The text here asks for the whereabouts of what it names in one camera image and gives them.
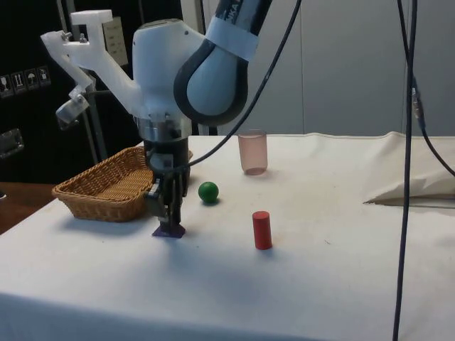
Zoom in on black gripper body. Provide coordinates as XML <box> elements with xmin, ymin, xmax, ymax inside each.
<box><xmin>143</xmin><ymin>138</ymin><xmax>190</xmax><ymax>174</ymax></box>

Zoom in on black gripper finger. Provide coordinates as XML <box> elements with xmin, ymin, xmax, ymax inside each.
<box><xmin>144</xmin><ymin>171</ymin><xmax>171</xmax><ymax>229</ymax></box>
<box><xmin>168</xmin><ymin>169</ymin><xmax>189</xmax><ymax>232</ymax></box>

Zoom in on purple triangular block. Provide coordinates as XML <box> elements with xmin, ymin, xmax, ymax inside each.
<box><xmin>151</xmin><ymin>224</ymin><xmax>186</xmax><ymax>238</ymax></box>

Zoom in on wicker basket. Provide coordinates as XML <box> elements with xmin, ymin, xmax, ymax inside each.
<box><xmin>52</xmin><ymin>146</ymin><xmax>195</xmax><ymax>223</ymax></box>

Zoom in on red cylinder block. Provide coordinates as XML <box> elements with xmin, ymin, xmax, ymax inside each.
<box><xmin>252</xmin><ymin>210</ymin><xmax>274</xmax><ymax>251</ymax></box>

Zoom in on green ball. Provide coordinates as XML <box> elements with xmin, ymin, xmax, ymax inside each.
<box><xmin>198</xmin><ymin>181</ymin><xmax>220</xmax><ymax>205</ymax></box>

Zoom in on see-through pink cup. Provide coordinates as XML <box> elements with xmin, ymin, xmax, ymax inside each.
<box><xmin>237</xmin><ymin>129</ymin><xmax>268</xmax><ymax>176</ymax></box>

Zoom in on black cabinet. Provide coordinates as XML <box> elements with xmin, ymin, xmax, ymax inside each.
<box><xmin>0</xmin><ymin>0</ymin><xmax>205</xmax><ymax>184</ymax></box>

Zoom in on black cable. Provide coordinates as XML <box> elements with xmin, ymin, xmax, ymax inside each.
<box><xmin>166</xmin><ymin>0</ymin><xmax>304</xmax><ymax>175</ymax></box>
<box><xmin>397</xmin><ymin>0</ymin><xmax>455</xmax><ymax>181</ymax></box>
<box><xmin>392</xmin><ymin>0</ymin><xmax>417</xmax><ymax>341</ymax></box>

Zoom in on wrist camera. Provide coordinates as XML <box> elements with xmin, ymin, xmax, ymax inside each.
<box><xmin>40</xmin><ymin>9</ymin><xmax>145</xmax><ymax>131</ymax></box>

